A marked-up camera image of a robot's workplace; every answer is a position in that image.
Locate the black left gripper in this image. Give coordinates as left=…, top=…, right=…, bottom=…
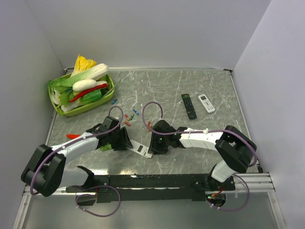
left=108, top=126, right=133, bottom=151

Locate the red white remote control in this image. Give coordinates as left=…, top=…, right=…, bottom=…
left=128, top=139, right=153, bottom=159

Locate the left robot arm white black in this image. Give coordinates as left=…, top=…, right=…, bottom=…
left=21, top=116, right=133, bottom=197

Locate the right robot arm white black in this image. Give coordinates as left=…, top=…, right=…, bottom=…
left=148, top=120, right=257, bottom=190

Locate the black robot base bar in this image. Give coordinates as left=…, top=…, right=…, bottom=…
left=66, top=174, right=235, bottom=203

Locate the black TV remote control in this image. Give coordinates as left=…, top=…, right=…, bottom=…
left=181, top=94, right=197, bottom=120

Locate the white air conditioner remote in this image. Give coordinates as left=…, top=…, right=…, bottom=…
left=198, top=94, right=215, bottom=114

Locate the orange carrot toy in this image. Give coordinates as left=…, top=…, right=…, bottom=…
left=66, top=133, right=112, bottom=152

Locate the red chili pepper toy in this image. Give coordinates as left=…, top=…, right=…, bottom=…
left=69, top=83, right=107, bottom=103

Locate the green plastic basket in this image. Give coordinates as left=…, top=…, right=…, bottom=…
left=48, top=74, right=116, bottom=117

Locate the white radish toy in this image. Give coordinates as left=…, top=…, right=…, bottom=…
left=72, top=79, right=97, bottom=92

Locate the green leafy vegetable toy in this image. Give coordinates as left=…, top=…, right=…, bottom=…
left=48, top=78, right=107, bottom=108

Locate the napa cabbage toy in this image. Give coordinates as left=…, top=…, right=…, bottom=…
left=71, top=54, right=109, bottom=81

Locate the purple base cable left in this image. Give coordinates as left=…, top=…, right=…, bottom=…
left=75, top=186, right=122, bottom=218

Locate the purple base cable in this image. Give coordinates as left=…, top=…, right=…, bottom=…
left=75, top=186, right=122, bottom=218
left=206, top=174, right=250, bottom=212

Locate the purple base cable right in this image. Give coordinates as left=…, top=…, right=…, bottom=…
left=206, top=174, right=250, bottom=212

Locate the aluminium frame rail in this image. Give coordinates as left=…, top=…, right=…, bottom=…
left=11, top=112, right=276, bottom=229

